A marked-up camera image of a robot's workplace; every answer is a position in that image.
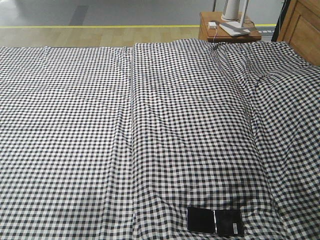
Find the black foldable smartphone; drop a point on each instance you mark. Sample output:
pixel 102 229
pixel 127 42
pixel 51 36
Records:
pixel 224 223

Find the black white checkered bedsheet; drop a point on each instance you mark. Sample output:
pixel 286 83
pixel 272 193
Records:
pixel 115 143

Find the wooden bedside table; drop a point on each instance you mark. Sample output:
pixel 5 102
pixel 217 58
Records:
pixel 214 29

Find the white power adapter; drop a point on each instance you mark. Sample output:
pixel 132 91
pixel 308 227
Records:
pixel 212 25

